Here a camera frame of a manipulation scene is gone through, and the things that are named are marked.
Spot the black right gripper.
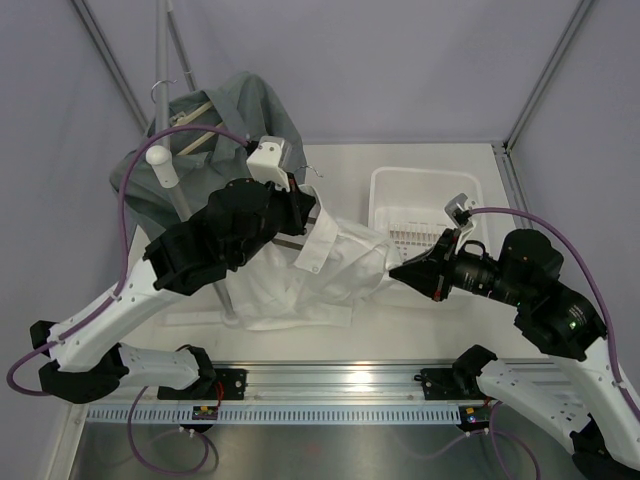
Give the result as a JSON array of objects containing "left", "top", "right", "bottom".
[{"left": 390, "top": 227, "right": 529, "bottom": 307}]

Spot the grey clothes hanger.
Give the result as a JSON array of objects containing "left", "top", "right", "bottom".
[{"left": 272, "top": 172, "right": 317, "bottom": 251}]

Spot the white shirt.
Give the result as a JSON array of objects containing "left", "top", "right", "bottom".
[{"left": 226, "top": 185, "right": 402, "bottom": 331}]

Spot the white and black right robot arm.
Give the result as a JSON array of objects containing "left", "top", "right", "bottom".
[{"left": 389, "top": 229, "right": 639, "bottom": 479}]

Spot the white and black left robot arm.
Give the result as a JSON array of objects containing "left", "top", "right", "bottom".
[{"left": 30, "top": 179, "right": 317, "bottom": 404}]

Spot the grey-green shirt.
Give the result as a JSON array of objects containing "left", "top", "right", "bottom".
[{"left": 109, "top": 72, "right": 307, "bottom": 240}]

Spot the beige clothes hanger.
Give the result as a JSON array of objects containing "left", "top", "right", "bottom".
[{"left": 149, "top": 78, "right": 226, "bottom": 156}]

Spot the white plastic basket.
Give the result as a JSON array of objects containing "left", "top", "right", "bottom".
[{"left": 367, "top": 167, "right": 490, "bottom": 311}]

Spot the grey clothes rack stand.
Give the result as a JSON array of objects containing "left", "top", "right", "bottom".
[{"left": 145, "top": 1, "right": 241, "bottom": 328}]

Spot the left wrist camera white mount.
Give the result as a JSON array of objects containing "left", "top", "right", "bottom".
[{"left": 246, "top": 136, "right": 292, "bottom": 192}]

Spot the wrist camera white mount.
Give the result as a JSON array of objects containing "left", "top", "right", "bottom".
[
  {"left": 246, "top": 136, "right": 292, "bottom": 192},
  {"left": 444, "top": 193, "right": 477, "bottom": 244}
]

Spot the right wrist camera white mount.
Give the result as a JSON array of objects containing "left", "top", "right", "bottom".
[{"left": 444, "top": 193, "right": 477, "bottom": 244}]

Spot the aluminium mounting rail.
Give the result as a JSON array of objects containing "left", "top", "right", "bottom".
[{"left": 117, "top": 362, "right": 566, "bottom": 404}]

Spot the white slotted cable duct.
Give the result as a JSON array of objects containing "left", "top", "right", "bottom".
[{"left": 86, "top": 403, "right": 461, "bottom": 425}]

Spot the aluminium frame post left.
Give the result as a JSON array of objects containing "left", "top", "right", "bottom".
[{"left": 69, "top": 0, "right": 147, "bottom": 129}]

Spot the aluminium frame post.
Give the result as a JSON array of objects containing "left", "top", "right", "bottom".
[
  {"left": 69, "top": 0, "right": 147, "bottom": 129},
  {"left": 503, "top": 0, "right": 598, "bottom": 155}
]

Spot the aluminium frame post right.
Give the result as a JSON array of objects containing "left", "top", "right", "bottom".
[{"left": 503, "top": 0, "right": 598, "bottom": 155}]

